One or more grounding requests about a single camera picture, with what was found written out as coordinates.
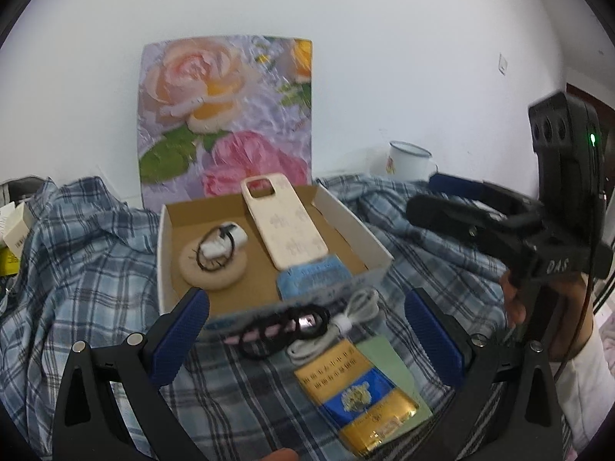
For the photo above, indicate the person's right hand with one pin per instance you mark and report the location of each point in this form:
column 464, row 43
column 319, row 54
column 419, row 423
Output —
column 574, row 317

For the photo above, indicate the white enamel mug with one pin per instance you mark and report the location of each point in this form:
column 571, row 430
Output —
column 406, row 163

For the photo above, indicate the beige phone case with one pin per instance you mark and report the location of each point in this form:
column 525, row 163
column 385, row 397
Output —
column 283, row 230

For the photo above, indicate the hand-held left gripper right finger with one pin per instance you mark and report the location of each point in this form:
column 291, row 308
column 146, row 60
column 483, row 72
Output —
column 432, row 341

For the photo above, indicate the blue and gold packet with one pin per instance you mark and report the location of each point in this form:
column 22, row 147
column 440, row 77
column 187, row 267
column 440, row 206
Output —
column 355, row 394

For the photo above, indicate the grey bag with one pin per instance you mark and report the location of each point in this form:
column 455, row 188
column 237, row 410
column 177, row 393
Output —
column 24, row 189

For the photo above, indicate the small yellow box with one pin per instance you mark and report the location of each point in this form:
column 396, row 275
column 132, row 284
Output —
column 9, row 264

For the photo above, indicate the beige round perforated pad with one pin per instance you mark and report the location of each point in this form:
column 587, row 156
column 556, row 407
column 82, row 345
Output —
column 211, row 278

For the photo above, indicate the person's left hand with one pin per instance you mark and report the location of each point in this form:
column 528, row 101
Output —
column 281, row 455

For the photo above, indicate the pink hair clip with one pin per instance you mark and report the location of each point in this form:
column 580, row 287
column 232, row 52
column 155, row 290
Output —
column 274, row 331

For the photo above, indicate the blue plaid cloth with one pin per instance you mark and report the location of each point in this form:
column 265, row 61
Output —
column 96, row 288

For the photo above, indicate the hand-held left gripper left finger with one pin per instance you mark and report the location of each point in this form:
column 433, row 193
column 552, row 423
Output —
column 180, row 336

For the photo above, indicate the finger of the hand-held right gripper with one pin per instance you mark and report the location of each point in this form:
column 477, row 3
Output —
column 447, row 181
column 442, row 213

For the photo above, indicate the white wall switch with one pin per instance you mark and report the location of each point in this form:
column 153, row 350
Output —
column 503, row 64

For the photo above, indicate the small beige carton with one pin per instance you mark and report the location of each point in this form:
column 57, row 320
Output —
column 19, row 235

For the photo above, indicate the cardboard box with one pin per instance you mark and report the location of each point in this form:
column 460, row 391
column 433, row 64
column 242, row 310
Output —
column 230, row 297

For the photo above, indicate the blue tissue packet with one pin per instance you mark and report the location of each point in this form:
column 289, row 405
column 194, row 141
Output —
column 312, row 278

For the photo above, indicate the green paper card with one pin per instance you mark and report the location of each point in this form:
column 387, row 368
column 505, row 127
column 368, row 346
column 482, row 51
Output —
column 384, row 355

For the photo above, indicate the person's right forearm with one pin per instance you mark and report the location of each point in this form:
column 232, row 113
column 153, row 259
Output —
column 586, row 384

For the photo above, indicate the floral picture board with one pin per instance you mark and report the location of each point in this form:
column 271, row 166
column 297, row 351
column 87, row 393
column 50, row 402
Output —
column 192, row 81

